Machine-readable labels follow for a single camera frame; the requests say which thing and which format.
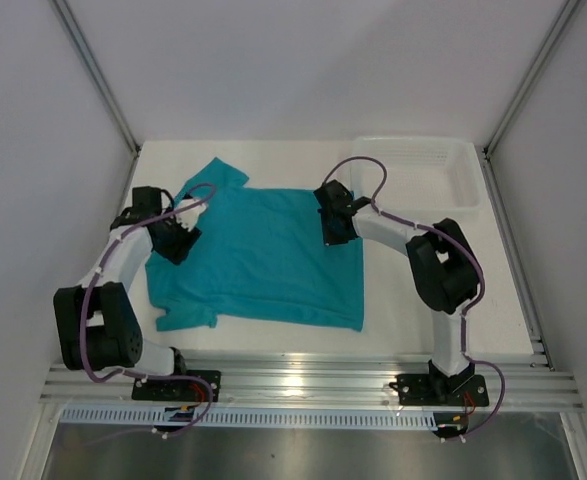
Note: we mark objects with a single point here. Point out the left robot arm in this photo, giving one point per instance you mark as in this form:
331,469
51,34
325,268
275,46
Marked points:
97,327

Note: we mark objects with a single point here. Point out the aluminium rail beam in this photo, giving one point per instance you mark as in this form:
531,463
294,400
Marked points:
323,381

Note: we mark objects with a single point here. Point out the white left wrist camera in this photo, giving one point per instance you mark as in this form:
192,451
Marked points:
188,212

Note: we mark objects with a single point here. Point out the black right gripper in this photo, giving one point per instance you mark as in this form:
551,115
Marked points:
331,239

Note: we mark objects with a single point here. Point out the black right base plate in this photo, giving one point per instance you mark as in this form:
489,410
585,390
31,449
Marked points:
426,390

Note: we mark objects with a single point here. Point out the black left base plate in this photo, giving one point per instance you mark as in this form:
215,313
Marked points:
179,390

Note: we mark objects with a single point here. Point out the white perforated plastic basket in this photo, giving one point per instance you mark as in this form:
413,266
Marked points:
419,178

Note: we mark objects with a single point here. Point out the aluminium frame post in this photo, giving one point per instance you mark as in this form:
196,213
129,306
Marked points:
540,61
81,46

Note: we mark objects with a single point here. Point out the right aluminium frame post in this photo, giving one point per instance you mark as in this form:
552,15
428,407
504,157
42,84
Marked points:
540,61

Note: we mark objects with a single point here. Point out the white slotted cable duct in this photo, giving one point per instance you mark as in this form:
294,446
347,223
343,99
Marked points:
249,417

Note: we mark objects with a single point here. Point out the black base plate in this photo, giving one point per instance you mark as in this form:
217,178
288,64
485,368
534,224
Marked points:
179,390
426,390

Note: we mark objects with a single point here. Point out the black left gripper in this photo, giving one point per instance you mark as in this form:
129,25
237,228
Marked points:
179,252

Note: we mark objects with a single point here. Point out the left aluminium frame post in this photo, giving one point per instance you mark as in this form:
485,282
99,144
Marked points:
81,46

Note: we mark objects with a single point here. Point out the teal t shirt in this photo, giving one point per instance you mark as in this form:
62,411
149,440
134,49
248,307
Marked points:
261,256

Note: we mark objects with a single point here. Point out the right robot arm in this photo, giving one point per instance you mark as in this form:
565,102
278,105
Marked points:
444,268

